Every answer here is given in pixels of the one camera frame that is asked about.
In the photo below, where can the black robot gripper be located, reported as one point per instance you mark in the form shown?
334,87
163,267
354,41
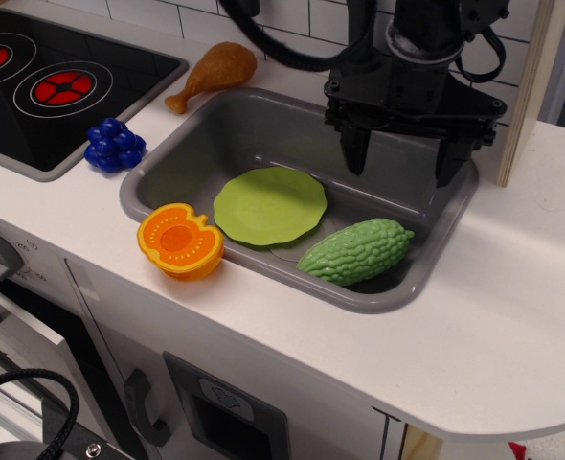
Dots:
411,91

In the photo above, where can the blue toy blueberry cluster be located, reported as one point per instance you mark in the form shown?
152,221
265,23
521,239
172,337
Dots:
113,147

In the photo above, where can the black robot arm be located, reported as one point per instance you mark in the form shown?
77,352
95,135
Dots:
429,25

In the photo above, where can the green toy plate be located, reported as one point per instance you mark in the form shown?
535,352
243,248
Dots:
269,206

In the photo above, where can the green toy bitter melon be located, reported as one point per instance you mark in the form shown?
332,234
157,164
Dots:
358,252

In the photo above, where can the brown toy chicken drumstick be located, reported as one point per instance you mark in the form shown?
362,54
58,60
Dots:
225,65

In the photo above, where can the orange toy pumpkin half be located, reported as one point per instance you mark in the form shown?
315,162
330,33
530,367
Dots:
181,243

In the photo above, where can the grey dispenser panel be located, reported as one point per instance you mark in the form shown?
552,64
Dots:
227,419

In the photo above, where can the black toy stovetop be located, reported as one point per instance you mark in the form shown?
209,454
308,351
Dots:
57,82

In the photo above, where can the wooden side post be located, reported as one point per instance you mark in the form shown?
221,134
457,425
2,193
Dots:
546,33

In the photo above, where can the grey cabinet door handle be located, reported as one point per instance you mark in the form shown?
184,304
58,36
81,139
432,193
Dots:
136,390

